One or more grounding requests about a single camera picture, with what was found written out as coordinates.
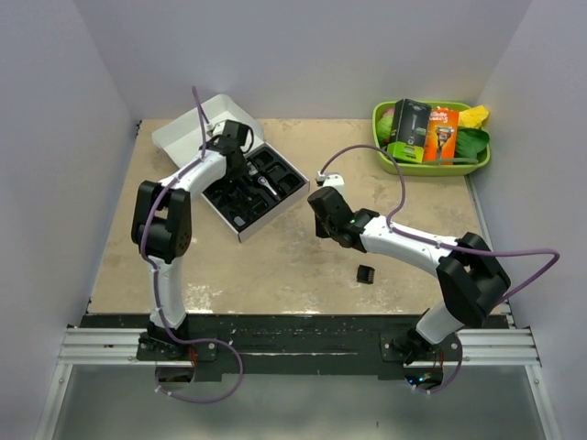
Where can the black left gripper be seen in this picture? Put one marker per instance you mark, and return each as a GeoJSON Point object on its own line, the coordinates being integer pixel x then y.
{"type": "Point", "coordinates": [241, 171]}

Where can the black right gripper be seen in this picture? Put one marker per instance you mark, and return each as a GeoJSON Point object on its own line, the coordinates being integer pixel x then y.
{"type": "Point", "coordinates": [320, 230]}

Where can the silver black hair clipper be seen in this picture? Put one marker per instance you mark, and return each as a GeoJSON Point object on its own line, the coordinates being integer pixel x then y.
{"type": "Point", "coordinates": [260, 180]}

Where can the white clipper kit box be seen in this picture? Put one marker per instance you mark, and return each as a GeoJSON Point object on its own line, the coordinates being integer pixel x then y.
{"type": "Point", "coordinates": [181, 139]}

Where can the black comb attachment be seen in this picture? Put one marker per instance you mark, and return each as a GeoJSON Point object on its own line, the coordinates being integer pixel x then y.
{"type": "Point", "coordinates": [365, 274]}

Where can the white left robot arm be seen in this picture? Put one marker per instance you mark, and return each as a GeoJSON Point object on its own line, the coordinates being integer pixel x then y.
{"type": "Point", "coordinates": [162, 230]}

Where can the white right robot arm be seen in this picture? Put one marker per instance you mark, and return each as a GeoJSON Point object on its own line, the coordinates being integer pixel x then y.
{"type": "Point", "coordinates": [471, 280]}

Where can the black razor box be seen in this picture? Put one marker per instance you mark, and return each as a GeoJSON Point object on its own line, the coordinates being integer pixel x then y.
{"type": "Point", "coordinates": [409, 130]}

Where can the orange razor package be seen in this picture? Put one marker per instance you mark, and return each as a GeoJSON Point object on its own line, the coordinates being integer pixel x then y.
{"type": "Point", "coordinates": [441, 135]}

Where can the green leaf item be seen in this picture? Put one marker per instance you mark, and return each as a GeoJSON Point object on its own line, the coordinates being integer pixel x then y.
{"type": "Point", "coordinates": [471, 142]}

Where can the yellow cloth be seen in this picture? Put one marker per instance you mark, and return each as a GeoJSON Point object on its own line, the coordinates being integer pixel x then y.
{"type": "Point", "coordinates": [473, 117]}

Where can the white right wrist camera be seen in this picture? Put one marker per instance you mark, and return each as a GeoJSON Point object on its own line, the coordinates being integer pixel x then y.
{"type": "Point", "coordinates": [333, 180]}

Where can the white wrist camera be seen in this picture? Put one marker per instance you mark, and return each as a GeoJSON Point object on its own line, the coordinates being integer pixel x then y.
{"type": "Point", "coordinates": [216, 129]}
{"type": "Point", "coordinates": [333, 180]}

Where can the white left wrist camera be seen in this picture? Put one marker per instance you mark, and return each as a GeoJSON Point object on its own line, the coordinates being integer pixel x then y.
{"type": "Point", "coordinates": [216, 129]}

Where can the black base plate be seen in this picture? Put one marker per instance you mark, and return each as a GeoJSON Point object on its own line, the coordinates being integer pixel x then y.
{"type": "Point", "coordinates": [287, 344]}

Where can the aluminium rail frame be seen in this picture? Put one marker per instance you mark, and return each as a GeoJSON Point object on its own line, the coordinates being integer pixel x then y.
{"type": "Point", "coordinates": [481, 347]}

